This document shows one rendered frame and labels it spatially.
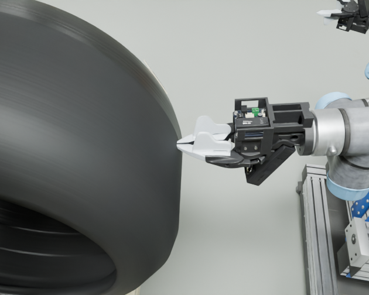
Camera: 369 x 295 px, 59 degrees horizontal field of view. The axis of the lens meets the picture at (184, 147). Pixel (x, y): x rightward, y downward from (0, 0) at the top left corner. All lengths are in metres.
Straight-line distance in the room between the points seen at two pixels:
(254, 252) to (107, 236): 1.45
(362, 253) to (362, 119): 0.72
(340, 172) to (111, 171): 0.40
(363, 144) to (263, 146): 0.14
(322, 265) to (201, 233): 0.63
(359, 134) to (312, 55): 2.77
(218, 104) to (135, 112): 2.12
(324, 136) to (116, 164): 0.31
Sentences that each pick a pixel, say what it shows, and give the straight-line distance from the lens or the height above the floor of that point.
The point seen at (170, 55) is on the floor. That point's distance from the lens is 3.09.
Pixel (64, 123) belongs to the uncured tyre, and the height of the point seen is 1.41.
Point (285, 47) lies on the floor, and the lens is 3.34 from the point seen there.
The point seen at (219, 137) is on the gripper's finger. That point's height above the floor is 1.25.
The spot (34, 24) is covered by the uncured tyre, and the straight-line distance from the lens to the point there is 0.48.
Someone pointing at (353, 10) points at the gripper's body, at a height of 1.07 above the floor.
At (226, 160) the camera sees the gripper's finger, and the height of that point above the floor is 1.25.
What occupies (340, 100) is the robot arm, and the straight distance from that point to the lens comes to 0.73.
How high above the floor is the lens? 1.65
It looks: 48 degrees down
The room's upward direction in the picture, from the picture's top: straight up
